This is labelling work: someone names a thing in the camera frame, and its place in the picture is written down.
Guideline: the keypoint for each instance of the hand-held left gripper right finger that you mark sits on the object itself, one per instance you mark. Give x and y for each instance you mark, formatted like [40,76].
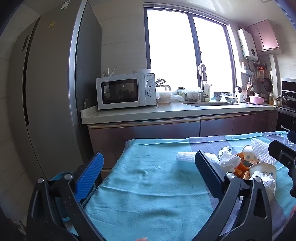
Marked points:
[209,178]

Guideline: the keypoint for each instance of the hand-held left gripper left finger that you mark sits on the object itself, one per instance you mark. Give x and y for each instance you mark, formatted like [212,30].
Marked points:
[89,180]

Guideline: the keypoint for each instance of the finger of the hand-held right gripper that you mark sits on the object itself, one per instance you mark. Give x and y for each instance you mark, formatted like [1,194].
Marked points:
[292,136]
[281,150]

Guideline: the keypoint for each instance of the blue plastic bin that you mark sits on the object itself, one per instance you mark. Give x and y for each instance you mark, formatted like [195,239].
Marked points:
[57,176]

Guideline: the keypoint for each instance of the white cartoon print cup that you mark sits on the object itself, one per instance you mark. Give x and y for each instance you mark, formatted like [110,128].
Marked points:
[247,153]

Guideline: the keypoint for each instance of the person's right forearm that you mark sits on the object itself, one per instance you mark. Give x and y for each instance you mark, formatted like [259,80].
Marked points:
[294,213]

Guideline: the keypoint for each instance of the black integrated stove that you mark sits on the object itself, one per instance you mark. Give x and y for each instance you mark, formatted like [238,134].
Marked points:
[289,115]

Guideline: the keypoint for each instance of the pink bowl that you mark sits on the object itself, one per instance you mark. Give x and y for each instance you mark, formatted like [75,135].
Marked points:
[256,99]

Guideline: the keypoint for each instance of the hanging frying pan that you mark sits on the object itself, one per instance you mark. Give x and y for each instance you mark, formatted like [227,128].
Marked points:
[268,84]

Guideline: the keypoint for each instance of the teal blanket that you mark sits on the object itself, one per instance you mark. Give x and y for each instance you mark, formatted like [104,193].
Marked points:
[150,185]

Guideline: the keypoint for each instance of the white utensil holder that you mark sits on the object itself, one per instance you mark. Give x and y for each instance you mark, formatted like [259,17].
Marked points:
[242,97]

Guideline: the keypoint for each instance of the small ceramic bowl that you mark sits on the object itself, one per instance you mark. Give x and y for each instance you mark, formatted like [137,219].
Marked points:
[223,96]
[217,97]
[231,99]

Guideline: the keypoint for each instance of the brown kitchen base cabinets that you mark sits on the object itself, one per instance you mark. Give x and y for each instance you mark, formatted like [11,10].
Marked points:
[143,132]

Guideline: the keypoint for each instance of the steel kitchen sink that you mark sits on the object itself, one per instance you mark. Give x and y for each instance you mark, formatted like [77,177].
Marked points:
[212,104]

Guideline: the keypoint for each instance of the beige kitchen countertop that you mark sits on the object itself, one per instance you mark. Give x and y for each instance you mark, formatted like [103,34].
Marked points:
[161,111]

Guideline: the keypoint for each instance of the glass container with dark food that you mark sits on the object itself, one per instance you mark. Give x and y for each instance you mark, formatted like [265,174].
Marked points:
[193,95]

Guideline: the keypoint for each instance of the white soap bottle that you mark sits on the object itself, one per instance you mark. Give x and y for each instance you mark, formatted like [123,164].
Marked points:
[207,92]

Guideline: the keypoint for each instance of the glass jar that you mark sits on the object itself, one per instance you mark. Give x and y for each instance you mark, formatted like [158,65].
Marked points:
[181,91]

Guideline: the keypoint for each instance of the clear plastic food container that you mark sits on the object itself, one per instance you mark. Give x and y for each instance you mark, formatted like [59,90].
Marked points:
[164,98]

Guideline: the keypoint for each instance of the white microwave oven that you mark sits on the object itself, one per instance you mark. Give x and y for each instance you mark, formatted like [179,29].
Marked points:
[122,91]

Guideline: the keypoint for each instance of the grey refrigerator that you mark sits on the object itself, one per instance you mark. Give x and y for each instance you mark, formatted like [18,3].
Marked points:
[50,92]

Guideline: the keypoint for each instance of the steel kitchen faucet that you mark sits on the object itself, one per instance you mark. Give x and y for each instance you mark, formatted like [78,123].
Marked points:
[202,76]

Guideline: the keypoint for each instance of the white water heater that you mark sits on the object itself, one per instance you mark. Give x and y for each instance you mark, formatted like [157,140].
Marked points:
[248,44]

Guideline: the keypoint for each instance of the large kitchen window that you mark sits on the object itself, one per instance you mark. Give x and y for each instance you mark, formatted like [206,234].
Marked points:
[189,51]

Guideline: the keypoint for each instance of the pink wall cabinet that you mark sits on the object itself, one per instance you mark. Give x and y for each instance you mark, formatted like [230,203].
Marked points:
[266,34]

